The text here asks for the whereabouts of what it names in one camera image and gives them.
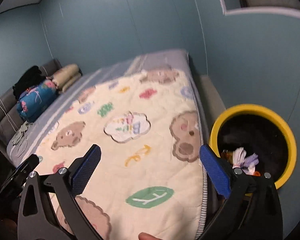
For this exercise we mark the person's right hand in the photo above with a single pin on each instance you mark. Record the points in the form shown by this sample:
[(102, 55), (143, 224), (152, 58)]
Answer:
[(150, 236)]

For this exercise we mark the bed with striped sheet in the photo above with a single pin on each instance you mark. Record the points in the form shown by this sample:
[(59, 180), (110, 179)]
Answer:
[(165, 55)]

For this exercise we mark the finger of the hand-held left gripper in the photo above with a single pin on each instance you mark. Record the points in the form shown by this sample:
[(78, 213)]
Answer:
[(31, 163)]

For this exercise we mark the blue floral pillow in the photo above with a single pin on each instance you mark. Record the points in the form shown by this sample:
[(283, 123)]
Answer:
[(35, 100)]

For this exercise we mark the yellow rimmed waste bin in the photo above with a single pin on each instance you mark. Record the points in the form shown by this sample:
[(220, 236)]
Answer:
[(252, 110)]

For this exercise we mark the black clothing pile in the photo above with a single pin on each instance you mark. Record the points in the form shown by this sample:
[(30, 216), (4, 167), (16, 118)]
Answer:
[(27, 80)]

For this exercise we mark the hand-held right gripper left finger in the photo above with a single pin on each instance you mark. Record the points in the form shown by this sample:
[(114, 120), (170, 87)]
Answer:
[(87, 167)]

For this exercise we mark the beige folded pillows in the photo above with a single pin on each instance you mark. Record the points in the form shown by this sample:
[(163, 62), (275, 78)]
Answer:
[(67, 75)]

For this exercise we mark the grey padded headboard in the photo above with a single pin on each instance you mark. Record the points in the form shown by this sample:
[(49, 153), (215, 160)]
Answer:
[(2, 110)]

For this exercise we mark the pale green cloth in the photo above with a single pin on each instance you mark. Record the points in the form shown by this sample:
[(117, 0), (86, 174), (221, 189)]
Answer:
[(20, 133)]

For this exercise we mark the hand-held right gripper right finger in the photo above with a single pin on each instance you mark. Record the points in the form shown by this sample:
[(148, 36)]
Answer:
[(213, 170)]

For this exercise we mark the clothes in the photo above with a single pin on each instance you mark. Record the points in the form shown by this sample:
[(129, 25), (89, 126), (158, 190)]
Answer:
[(251, 161)]

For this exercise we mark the bear printed blanket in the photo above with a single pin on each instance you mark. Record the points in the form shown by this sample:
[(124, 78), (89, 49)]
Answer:
[(140, 160)]

